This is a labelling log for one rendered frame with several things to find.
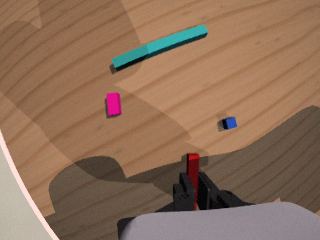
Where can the small magenta block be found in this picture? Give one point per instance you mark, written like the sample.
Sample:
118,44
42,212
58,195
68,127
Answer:
114,106

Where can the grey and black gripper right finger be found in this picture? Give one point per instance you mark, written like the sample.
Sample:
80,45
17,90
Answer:
208,197

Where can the red rod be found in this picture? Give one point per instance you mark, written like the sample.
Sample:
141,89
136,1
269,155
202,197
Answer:
192,169

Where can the small blue cube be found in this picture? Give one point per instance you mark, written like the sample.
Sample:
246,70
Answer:
229,123

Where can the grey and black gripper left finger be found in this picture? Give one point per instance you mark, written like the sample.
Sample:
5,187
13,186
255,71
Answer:
183,200

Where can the turquoise rod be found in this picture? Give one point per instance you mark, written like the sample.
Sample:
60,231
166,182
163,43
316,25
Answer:
159,46

